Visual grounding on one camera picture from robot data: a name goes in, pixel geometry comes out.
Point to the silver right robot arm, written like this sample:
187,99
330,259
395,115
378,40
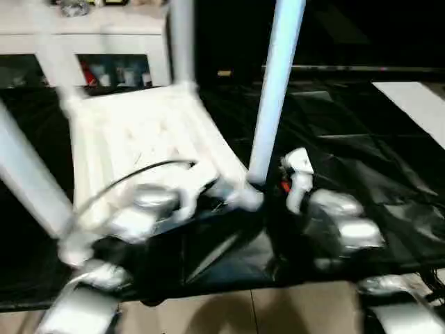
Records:
354,236

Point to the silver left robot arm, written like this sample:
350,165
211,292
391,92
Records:
104,257

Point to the black mat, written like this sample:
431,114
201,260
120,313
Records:
361,167

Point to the white flat board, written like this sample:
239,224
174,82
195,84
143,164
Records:
417,111

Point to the red bottle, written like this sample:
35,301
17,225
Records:
87,72

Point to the white cabinet with glass doors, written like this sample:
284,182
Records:
104,28

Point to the small clear glass jar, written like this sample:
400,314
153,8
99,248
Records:
73,6

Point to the dark metal rail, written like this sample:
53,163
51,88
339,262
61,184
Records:
361,69

